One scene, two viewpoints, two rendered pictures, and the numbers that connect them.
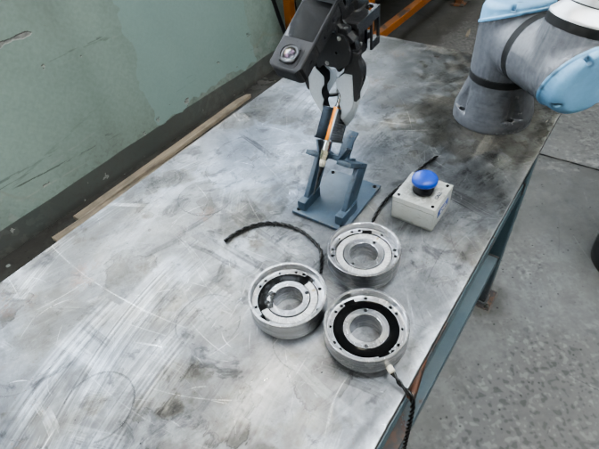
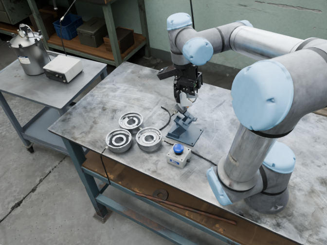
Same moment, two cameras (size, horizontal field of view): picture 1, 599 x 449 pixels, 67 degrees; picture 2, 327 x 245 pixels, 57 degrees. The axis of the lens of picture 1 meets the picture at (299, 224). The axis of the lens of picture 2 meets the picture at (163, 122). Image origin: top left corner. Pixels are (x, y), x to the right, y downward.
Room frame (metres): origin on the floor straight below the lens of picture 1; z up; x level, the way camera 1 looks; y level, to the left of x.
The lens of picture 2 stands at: (0.42, -0.93, 1.73)
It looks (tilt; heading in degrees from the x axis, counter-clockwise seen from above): 44 degrees down; 85
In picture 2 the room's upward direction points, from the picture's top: 6 degrees counter-clockwise
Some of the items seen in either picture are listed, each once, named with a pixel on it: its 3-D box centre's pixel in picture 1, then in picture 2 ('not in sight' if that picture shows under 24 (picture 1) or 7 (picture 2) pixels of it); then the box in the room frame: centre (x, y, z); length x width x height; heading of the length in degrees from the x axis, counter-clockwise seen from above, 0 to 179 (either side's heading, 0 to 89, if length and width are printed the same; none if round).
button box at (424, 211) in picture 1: (423, 198); (180, 156); (0.53, -0.20, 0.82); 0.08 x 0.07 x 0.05; 140
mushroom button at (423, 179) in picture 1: (423, 187); (178, 151); (0.53, -0.20, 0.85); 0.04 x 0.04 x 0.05
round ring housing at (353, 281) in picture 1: (363, 257); (149, 139); (0.43, -0.09, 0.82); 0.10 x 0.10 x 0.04
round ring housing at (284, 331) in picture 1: (288, 301); (131, 123); (0.36, 0.03, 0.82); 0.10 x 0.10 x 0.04
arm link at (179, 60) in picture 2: not in sight; (182, 54); (0.59, -0.07, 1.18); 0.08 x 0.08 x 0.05
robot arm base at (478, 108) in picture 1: (496, 92); (266, 186); (0.79, -0.41, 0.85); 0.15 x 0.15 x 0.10
